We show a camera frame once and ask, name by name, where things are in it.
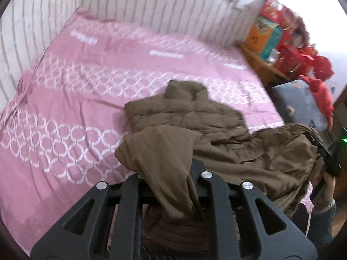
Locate brown puffer jacket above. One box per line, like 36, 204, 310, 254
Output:
115, 80, 318, 252

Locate grey pillow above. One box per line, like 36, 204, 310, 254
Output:
272, 80, 328, 132

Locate wooden bedside table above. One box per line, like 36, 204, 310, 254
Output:
235, 41, 291, 87

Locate pink patterned bed sheet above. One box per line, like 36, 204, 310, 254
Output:
1, 11, 286, 253

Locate person's right hand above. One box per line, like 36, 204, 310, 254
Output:
310, 167, 336, 209

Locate orange teal gift box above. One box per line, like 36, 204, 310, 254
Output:
245, 16, 283, 60

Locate red cloth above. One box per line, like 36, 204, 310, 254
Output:
299, 75, 334, 130

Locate red gift boxes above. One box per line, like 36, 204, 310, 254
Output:
260, 0, 334, 82

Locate dark sleeve forearm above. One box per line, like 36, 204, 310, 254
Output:
307, 199, 336, 249

